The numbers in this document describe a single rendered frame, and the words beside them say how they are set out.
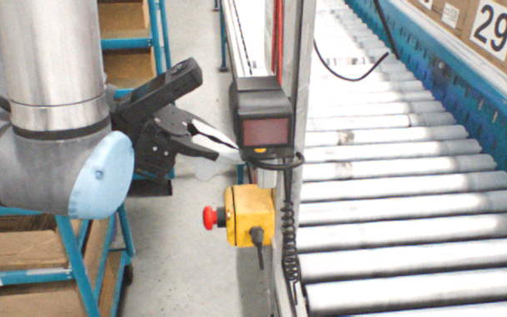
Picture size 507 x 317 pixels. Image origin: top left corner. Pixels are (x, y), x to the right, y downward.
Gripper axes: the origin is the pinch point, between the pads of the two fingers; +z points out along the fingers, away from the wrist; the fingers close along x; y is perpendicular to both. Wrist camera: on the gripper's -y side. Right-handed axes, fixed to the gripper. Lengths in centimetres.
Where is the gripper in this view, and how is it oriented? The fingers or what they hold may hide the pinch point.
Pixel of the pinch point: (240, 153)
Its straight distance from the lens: 63.9
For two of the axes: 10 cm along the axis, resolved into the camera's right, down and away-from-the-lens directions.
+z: 8.6, 3.6, 3.6
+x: 1.0, 5.8, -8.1
